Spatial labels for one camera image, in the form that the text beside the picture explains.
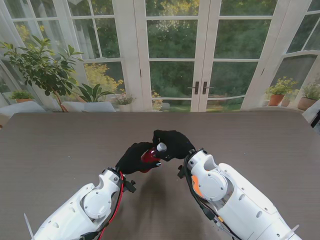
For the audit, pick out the red transparent sample bottle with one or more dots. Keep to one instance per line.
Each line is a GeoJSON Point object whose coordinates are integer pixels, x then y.
{"type": "Point", "coordinates": [150, 156]}

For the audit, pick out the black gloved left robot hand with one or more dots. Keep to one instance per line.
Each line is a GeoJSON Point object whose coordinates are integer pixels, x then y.
{"type": "Point", "coordinates": [132, 160]}

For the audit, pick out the tall leafy green plant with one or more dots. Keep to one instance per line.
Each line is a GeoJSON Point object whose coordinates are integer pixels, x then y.
{"type": "Point", "coordinates": [40, 67]}

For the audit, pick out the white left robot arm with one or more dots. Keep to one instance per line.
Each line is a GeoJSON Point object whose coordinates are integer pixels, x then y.
{"type": "Point", "coordinates": [82, 207]}

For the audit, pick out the orange oval tray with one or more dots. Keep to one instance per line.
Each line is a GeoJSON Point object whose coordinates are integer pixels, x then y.
{"type": "Point", "coordinates": [196, 186]}

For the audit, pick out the white planter box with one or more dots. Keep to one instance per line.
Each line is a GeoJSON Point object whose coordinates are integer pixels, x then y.
{"type": "Point", "coordinates": [87, 106]}

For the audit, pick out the white bottle cap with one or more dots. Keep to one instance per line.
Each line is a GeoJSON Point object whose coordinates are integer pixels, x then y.
{"type": "Point", "coordinates": [161, 147]}

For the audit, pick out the white chair with dark frame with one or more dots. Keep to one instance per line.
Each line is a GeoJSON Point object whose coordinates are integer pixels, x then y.
{"type": "Point", "coordinates": [312, 112]}

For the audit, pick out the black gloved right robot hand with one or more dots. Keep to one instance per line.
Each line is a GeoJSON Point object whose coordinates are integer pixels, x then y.
{"type": "Point", "coordinates": [175, 143]}

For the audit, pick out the small plant in terracotta pot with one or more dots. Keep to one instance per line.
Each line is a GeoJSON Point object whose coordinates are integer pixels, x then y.
{"type": "Point", "coordinates": [21, 96]}

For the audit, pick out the broad leaf green plant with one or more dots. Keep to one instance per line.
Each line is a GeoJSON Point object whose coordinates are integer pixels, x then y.
{"type": "Point", "coordinates": [92, 93]}

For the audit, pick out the flowering plant in white pot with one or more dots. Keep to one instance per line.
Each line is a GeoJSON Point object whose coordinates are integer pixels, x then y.
{"type": "Point", "coordinates": [124, 101]}

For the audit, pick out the plant in beige pot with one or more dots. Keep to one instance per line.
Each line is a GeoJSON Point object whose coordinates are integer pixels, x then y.
{"type": "Point", "coordinates": [307, 102]}

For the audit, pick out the small empty clay pot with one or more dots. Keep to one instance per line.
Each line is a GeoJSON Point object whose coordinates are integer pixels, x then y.
{"type": "Point", "coordinates": [285, 102]}

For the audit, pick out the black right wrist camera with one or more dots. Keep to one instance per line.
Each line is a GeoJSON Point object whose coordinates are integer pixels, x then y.
{"type": "Point", "coordinates": [180, 172]}

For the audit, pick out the pale grey sofa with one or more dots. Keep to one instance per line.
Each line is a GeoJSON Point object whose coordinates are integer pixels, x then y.
{"type": "Point", "coordinates": [20, 107]}

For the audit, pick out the yellow flowers in terracotta pot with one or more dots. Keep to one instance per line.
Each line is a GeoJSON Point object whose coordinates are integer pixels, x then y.
{"type": "Point", "coordinates": [276, 98]}

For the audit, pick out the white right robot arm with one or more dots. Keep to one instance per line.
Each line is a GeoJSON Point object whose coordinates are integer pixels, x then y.
{"type": "Point", "coordinates": [235, 200]}

